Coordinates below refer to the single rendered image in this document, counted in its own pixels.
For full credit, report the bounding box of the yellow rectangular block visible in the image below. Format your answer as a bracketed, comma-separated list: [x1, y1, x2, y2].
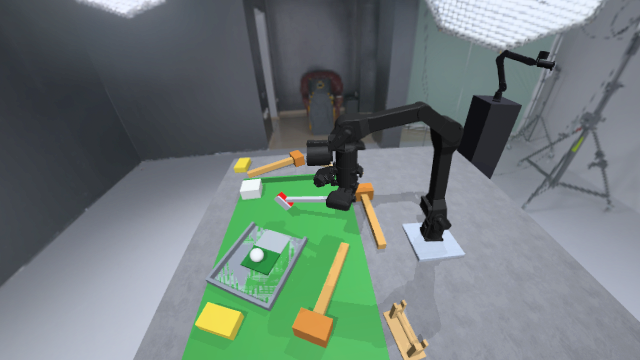
[234, 157, 251, 173]
[195, 302, 244, 340]

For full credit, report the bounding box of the green flat mat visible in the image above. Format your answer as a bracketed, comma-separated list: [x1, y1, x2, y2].
[182, 180, 390, 360]

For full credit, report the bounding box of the white golf ball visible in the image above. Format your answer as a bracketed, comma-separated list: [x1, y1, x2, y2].
[250, 248, 264, 262]

